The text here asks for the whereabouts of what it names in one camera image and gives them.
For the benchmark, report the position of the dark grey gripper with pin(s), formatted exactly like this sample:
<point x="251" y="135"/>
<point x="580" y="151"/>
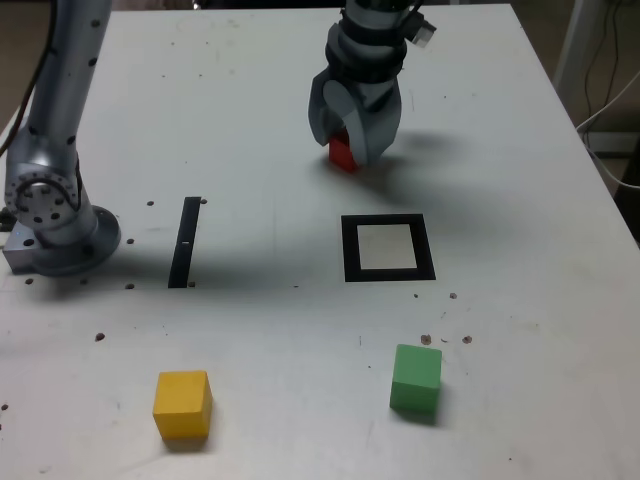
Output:
<point x="374" y="92"/>

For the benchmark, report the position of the red cube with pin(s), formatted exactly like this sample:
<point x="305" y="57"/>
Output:
<point x="342" y="155"/>

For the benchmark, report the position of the green cube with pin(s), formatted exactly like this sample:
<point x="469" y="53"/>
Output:
<point x="415" y="380"/>

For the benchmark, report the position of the yellow cube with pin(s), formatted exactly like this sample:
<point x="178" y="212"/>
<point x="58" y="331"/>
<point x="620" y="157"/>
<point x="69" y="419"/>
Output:
<point x="180" y="410"/>

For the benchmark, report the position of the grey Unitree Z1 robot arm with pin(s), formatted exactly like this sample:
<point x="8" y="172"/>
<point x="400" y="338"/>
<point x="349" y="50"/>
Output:
<point x="45" y="200"/>

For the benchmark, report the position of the black tape square outline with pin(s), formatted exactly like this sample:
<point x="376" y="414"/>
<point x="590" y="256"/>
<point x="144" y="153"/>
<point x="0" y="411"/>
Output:
<point x="350" y="250"/>

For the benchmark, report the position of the black tape strip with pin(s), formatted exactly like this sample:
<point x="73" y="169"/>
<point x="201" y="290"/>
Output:
<point x="182" y="250"/>

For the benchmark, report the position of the small grey camera box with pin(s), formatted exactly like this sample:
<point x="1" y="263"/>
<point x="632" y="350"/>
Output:
<point x="422" y="31"/>

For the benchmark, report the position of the white post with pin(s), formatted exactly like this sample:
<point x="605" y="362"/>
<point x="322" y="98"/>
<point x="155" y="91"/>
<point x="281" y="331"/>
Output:
<point x="575" y="50"/>

